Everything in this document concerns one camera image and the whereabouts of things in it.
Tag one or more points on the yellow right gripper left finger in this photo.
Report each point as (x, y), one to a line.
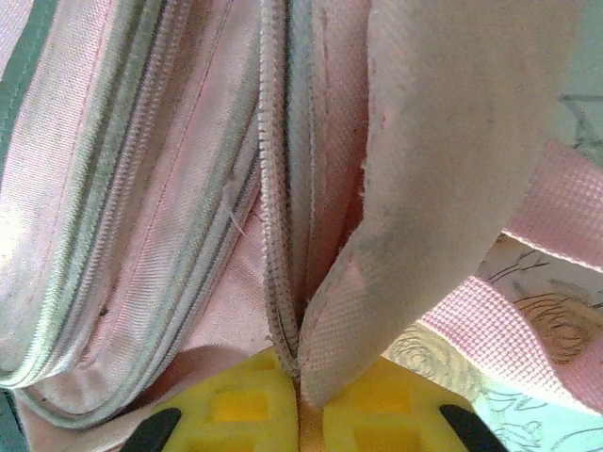
(235, 414)

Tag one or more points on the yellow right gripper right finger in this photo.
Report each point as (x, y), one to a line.
(386, 414)

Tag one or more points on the pink backpack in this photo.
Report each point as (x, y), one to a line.
(188, 188)

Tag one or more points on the floral tablecloth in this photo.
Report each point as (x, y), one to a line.
(542, 424)

